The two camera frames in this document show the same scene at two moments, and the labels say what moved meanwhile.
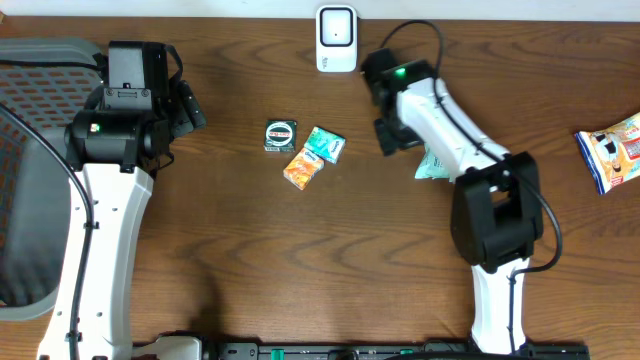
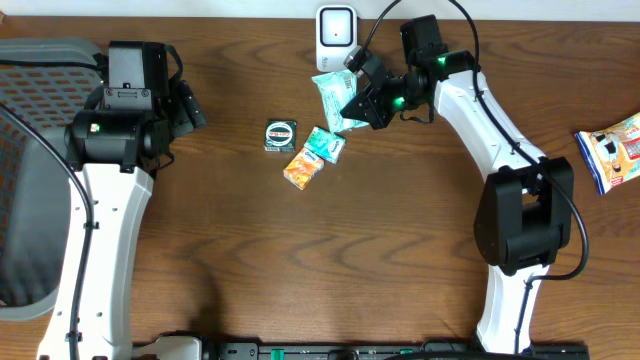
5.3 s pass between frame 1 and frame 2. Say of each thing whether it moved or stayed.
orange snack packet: stayed
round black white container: stayed
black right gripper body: moved
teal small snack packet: moved
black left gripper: stayed
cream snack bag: stayed
